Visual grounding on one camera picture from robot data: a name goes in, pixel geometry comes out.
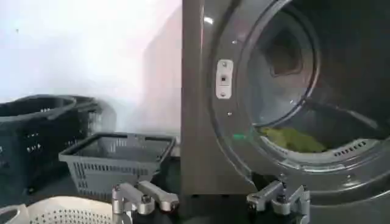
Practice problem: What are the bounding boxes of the white door latch plate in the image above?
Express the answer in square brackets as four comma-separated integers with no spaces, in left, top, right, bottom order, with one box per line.
[214,58,234,100]

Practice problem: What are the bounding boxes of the grey dryer machine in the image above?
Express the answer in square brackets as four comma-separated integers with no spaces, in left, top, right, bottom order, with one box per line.
[181,0,390,224]

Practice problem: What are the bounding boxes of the black plastic basket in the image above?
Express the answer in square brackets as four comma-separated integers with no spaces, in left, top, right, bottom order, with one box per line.
[0,94,117,201]

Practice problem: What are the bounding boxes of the white perforated plastic basket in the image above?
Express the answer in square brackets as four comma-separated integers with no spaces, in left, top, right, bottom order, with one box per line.
[0,195,114,224]

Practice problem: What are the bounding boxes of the green garment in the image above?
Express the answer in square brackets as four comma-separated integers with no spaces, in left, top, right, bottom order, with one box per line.
[259,126,327,153]

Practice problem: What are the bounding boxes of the grey plastic basket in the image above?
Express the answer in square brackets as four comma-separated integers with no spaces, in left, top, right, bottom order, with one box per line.
[58,131,177,201]

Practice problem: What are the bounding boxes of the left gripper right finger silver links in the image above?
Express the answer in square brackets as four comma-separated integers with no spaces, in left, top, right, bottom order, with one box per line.
[246,180,311,224]

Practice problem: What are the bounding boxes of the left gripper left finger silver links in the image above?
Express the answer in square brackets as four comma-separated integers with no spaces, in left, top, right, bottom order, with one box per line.
[111,180,180,224]

